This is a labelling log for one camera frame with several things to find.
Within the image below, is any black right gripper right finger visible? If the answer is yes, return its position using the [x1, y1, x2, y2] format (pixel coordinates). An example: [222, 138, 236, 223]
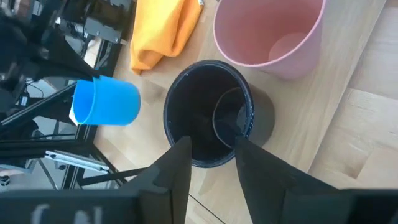
[234, 136, 339, 224]

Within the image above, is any blue plastic cup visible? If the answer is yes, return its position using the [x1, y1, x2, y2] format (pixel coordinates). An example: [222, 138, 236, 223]
[68, 75, 142, 126]

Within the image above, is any pink ribbed cup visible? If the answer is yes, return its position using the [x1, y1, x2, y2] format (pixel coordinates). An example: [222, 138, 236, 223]
[213, 0, 327, 80]

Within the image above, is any silver metal bracket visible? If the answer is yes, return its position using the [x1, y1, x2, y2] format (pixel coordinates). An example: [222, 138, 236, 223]
[45, 150, 110, 174]

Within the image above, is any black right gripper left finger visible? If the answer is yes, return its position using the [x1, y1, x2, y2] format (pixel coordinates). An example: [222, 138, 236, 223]
[119, 136, 193, 224]

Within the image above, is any orange cloth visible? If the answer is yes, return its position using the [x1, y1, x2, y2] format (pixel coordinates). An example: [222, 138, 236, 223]
[129, 0, 205, 75]

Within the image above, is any wooden tray rack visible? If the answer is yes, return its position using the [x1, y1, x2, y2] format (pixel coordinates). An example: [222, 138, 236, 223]
[93, 0, 388, 224]

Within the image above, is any black enamel mug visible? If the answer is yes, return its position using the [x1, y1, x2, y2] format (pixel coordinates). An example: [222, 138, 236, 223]
[163, 59, 276, 169]

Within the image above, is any black table frame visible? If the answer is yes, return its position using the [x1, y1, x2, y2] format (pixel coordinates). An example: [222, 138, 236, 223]
[0, 40, 147, 191]

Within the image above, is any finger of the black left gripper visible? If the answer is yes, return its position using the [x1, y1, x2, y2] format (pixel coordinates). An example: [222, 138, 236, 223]
[37, 27, 101, 82]

